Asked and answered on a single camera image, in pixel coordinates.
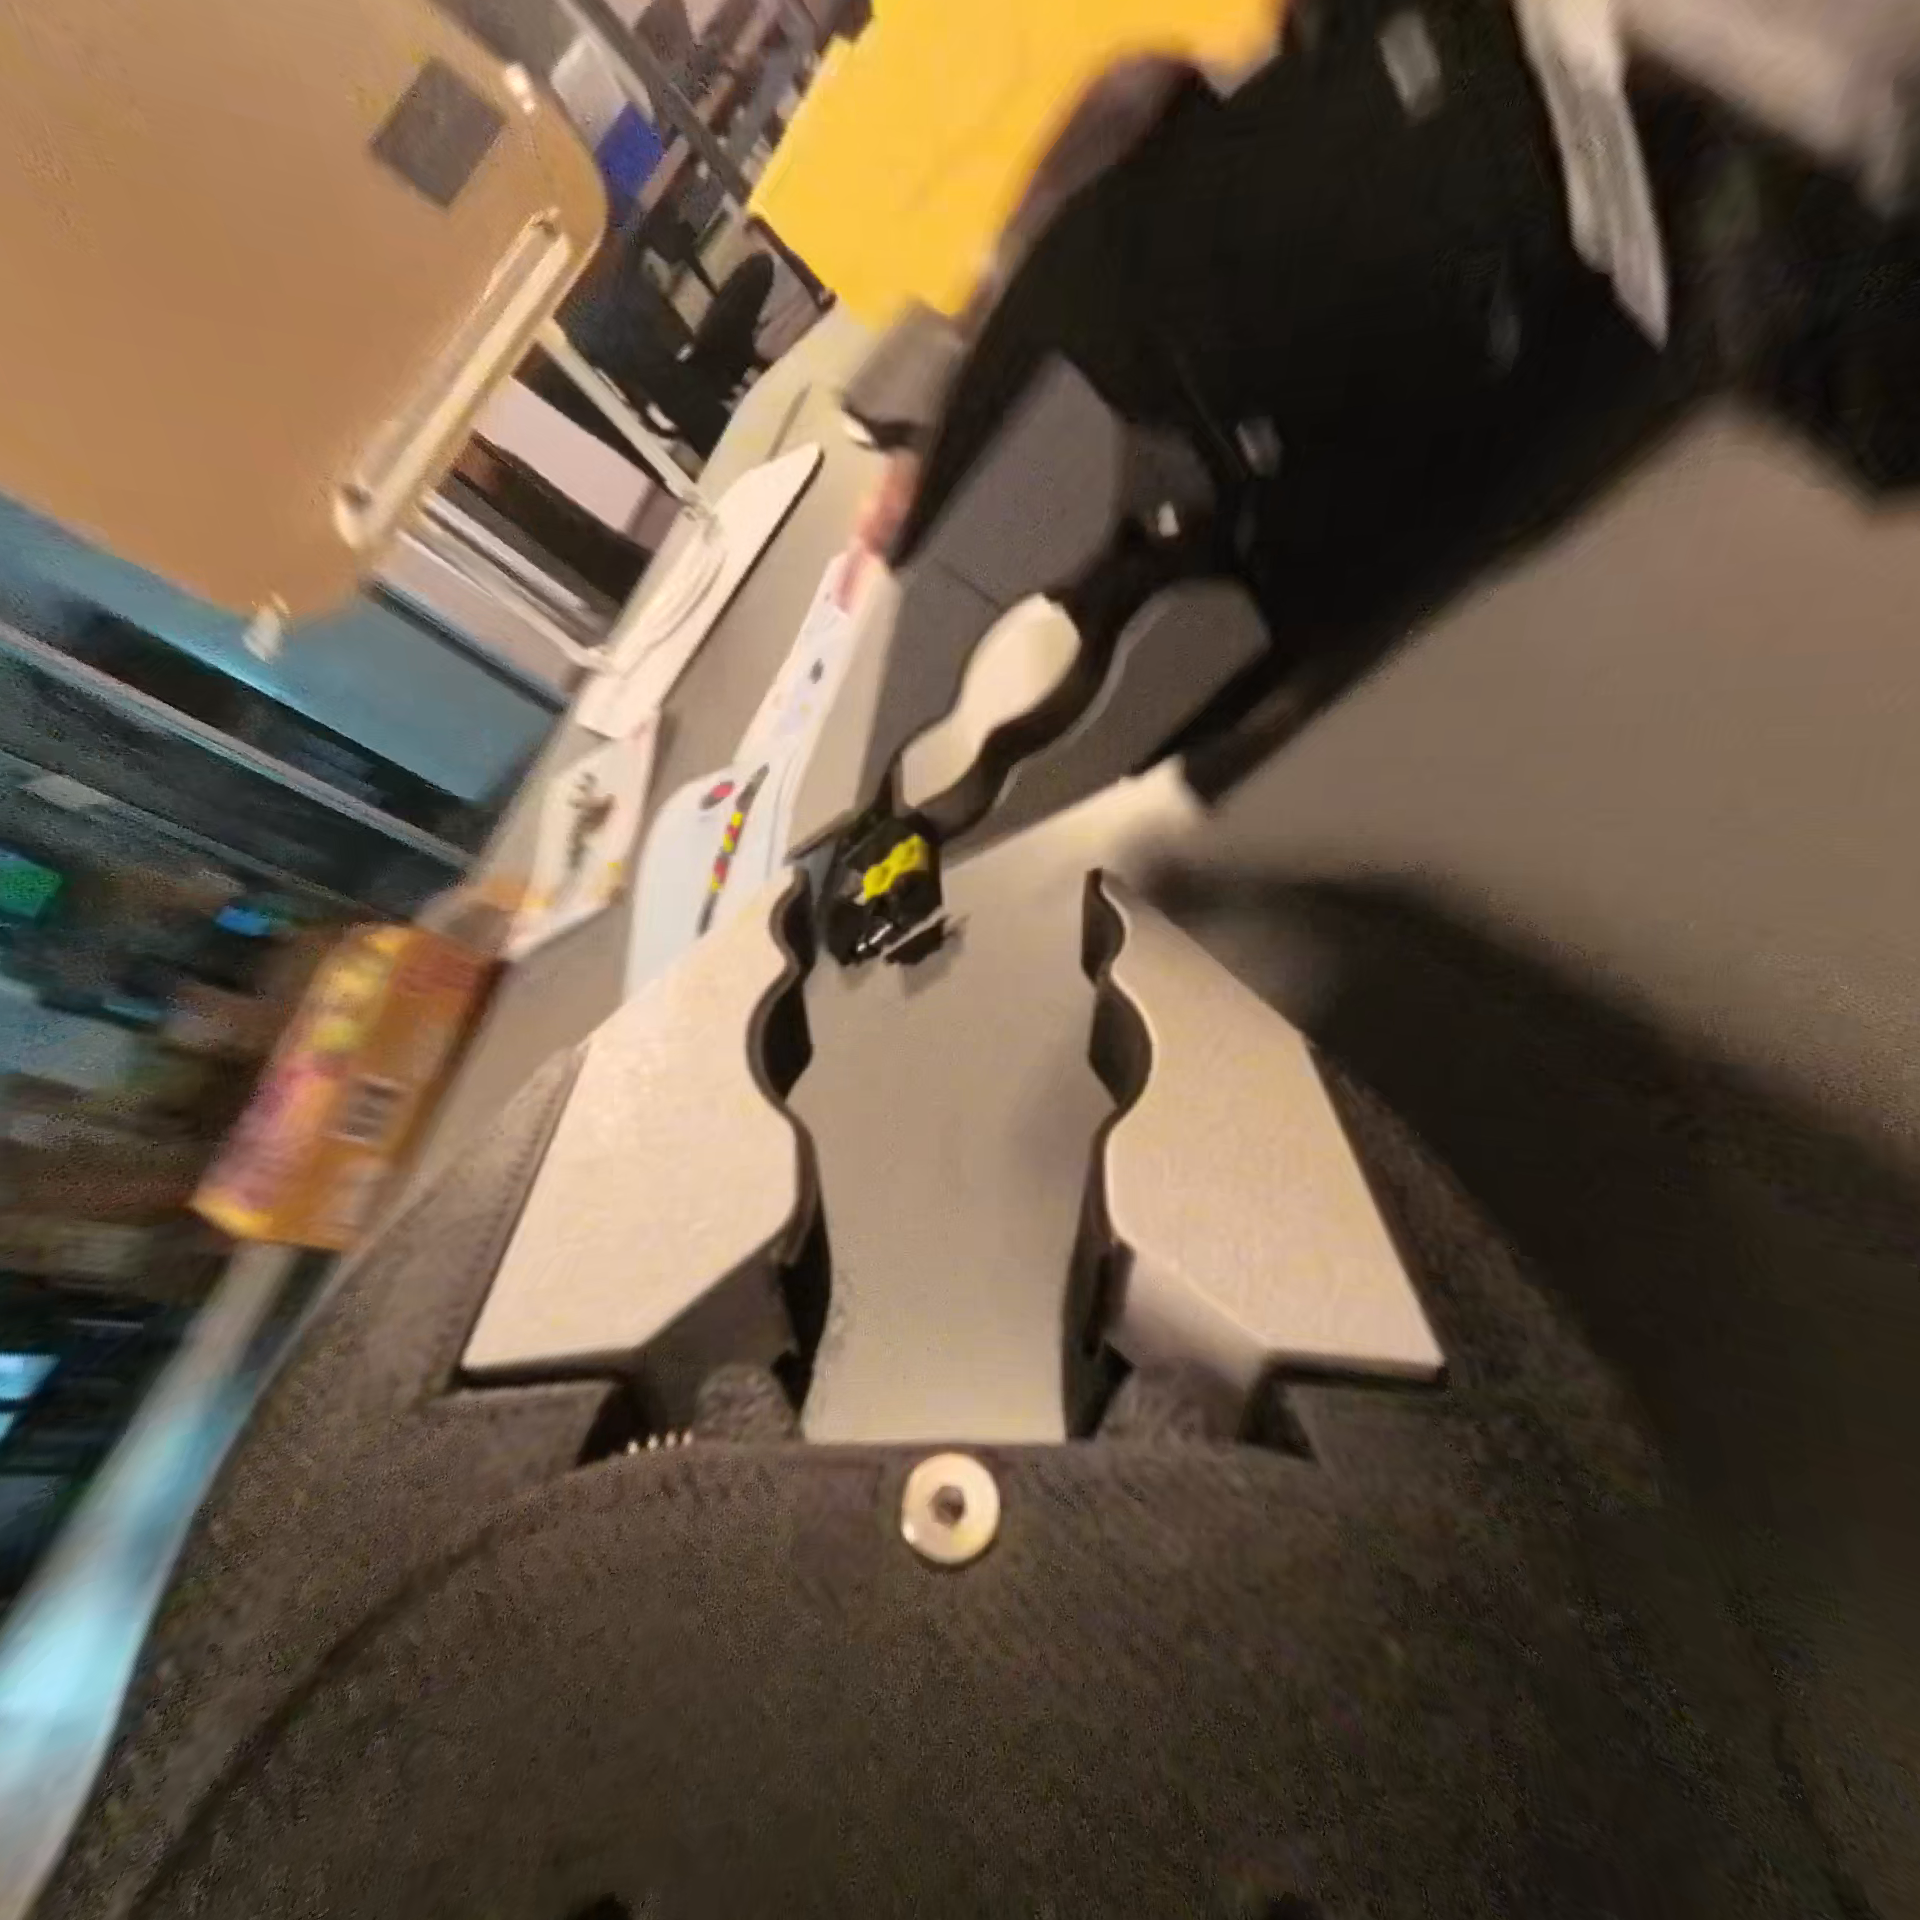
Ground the person's right hand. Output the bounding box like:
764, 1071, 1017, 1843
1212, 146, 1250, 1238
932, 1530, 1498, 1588
852, 447, 928, 569

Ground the orange lego box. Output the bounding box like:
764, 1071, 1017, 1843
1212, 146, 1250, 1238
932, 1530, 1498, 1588
189, 917, 505, 1258

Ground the open instruction booklet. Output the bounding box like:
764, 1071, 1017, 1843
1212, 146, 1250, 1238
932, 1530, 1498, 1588
621, 551, 905, 1010

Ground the black lego assembly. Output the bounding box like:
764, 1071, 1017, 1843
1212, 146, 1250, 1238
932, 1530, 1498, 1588
824, 808, 968, 973

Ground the closed instruction booklet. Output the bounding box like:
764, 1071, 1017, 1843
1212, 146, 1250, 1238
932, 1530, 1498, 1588
501, 718, 666, 968

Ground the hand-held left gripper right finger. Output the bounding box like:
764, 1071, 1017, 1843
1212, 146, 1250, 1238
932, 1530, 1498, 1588
1068, 870, 1450, 1400

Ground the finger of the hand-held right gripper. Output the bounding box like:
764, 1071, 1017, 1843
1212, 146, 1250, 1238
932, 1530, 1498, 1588
933, 589, 1279, 870
784, 363, 1131, 858

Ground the yellow plastic bin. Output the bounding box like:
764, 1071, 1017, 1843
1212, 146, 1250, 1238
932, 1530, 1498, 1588
746, 0, 1298, 326

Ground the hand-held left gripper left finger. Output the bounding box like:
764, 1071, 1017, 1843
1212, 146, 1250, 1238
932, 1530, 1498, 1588
457, 870, 825, 1393

